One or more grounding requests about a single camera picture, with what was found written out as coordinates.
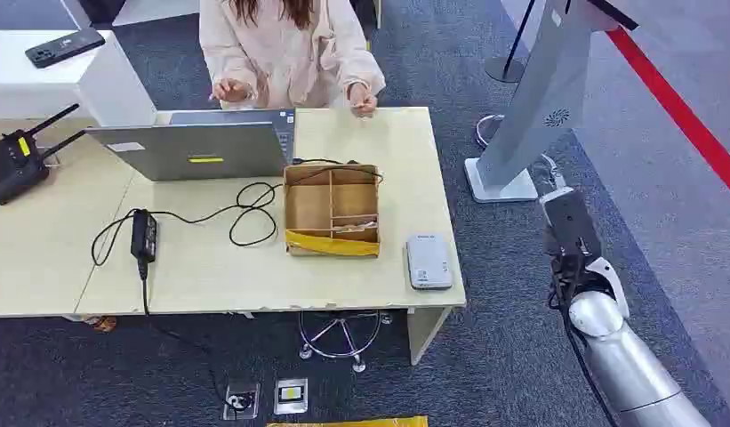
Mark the grey laptop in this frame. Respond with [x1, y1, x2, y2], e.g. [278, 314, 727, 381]
[84, 108, 297, 182]

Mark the person's right hand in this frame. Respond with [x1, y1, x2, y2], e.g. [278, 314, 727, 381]
[210, 77, 255, 105]

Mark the person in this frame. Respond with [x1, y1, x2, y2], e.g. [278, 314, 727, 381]
[198, 0, 387, 119]

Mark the white counter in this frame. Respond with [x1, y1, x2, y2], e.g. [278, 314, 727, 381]
[0, 29, 158, 128]

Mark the floor socket with cable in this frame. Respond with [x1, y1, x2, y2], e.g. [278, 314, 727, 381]
[222, 382, 261, 422]

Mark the black stanchion post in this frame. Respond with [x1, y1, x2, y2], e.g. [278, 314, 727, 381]
[484, 0, 536, 85]

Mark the red barrier belt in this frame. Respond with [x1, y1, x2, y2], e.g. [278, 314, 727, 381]
[606, 26, 730, 205]

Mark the yellow sheet in box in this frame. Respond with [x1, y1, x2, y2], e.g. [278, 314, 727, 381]
[285, 230, 381, 257]

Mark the black smartphone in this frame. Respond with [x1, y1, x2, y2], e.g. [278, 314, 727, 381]
[24, 27, 107, 69]

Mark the yellow sheet on floor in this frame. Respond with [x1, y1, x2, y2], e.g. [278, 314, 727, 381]
[266, 415, 429, 427]

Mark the brown object under desk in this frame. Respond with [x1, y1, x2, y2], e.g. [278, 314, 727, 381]
[81, 315, 118, 334]

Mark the black power adapter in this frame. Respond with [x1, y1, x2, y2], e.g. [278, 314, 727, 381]
[130, 209, 159, 264]

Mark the black mains cable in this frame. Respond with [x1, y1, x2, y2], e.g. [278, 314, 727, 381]
[137, 259, 248, 411]

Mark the white card reader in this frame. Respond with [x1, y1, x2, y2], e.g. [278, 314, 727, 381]
[405, 233, 454, 291]

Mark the stack of cards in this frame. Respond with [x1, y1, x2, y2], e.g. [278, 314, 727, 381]
[332, 220, 379, 235]

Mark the person's left hand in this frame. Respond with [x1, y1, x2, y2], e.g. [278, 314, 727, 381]
[348, 82, 380, 118]

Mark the chrome stool base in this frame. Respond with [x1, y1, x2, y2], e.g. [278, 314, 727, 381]
[298, 309, 394, 375]

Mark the black router with antennas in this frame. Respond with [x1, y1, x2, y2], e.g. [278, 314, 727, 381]
[0, 103, 88, 206]

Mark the thin black laptop cable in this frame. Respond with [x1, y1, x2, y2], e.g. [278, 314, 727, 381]
[91, 157, 384, 268]

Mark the pale desk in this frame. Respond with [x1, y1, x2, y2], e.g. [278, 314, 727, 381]
[0, 106, 467, 367]

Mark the chrome ring base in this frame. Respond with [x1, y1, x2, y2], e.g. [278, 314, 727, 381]
[474, 113, 569, 189]

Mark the floor socket with yellow label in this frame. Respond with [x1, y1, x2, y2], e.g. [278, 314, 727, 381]
[273, 378, 309, 416]

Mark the grey kiosk stand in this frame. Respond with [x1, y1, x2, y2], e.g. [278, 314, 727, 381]
[463, 0, 639, 205]

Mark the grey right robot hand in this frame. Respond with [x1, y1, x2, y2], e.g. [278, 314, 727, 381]
[540, 187, 605, 261]

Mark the wooden box with dividers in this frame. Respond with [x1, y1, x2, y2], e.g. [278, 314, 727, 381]
[283, 162, 382, 259]

